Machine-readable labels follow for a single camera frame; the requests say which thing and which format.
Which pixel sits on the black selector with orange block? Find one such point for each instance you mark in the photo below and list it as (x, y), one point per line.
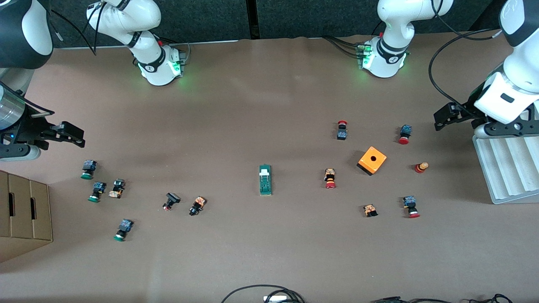
(198, 205)

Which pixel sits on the green DIN rail terminal block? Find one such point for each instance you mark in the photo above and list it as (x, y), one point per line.
(265, 187)

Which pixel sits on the orange button enclosure box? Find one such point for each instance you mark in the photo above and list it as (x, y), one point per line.
(377, 163)

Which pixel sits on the brown cardboard box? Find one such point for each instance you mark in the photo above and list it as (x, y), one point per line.
(21, 210)

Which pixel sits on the red yellow mushroom button cap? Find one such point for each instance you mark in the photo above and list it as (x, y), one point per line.
(420, 168)

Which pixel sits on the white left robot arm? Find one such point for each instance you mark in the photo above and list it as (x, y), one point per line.
(393, 21)

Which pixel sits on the red button with black block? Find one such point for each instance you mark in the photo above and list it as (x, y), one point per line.
(342, 134)

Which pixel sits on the orange black contact block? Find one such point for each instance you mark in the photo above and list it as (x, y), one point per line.
(370, 210)

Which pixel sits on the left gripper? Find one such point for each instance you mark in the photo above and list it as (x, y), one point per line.
(466, 110)

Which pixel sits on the grey ribbed tray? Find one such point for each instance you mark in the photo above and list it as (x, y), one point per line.
(505, 168)

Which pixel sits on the red mushroom button orange block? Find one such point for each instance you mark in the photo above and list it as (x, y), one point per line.
(330, 174)

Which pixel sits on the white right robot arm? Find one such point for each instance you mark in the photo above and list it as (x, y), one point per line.
(147, 21)

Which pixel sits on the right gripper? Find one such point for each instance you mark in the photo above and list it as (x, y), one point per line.
(30, 128)

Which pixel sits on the black switch with red tip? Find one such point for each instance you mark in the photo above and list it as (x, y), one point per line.
(172, 198)

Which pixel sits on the red mushroom button blue block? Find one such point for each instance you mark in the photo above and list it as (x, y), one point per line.
(409, 202)
(406, 130)

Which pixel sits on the green pushbutton with blue block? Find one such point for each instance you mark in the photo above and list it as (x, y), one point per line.
(89, 166)
(98, 188)
(125, 227)

